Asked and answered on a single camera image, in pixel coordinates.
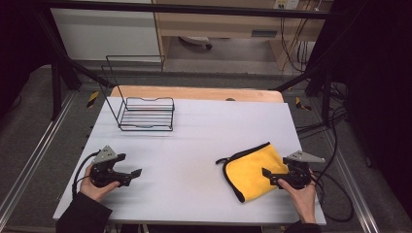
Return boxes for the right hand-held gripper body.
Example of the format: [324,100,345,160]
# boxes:
[268,150,326,190]

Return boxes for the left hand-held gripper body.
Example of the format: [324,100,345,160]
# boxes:
[89,145,133,188]

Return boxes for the yellow cloth with black trim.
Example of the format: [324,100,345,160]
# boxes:
[216,141,290,204]

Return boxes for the black wire rack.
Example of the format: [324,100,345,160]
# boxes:
[100,54,176,132]

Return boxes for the person's left hand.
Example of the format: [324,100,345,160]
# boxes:
[80,173,121,202]

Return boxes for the person's right hand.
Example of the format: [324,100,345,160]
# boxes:
[277,178,318,224]

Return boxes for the wooden board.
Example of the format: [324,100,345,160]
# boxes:
[110,84,285,104]

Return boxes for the office chair base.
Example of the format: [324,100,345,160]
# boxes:
[178,35,214,51]

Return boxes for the wooden desk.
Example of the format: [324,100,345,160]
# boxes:
[152,0,334,71]

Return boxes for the left hand-held gripper cable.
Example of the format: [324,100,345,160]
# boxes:
[71,150,102,198]

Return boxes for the hand-held gripper cable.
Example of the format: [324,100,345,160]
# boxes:
[309,170,355,223]
[71,150,102,198]

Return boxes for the right hand-held gripper cable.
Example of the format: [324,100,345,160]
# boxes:
[309,170,355,223]

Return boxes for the aluminium rail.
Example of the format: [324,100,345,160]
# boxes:
[319,129,381,233]
[0,91,78,221]

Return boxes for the black floor cables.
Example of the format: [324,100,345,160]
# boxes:
[295,106,348,136]

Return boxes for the black frame strut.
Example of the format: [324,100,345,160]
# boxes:
[274,62,335,128]
[32,9,115,121]

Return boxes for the hanging cable bundle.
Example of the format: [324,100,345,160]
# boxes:
[279,16,313,74]

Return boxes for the wall power outlet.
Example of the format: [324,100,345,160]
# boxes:
[273,0,300,11]

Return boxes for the black horizontal frame bar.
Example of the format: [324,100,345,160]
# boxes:
[38,0,345,20]

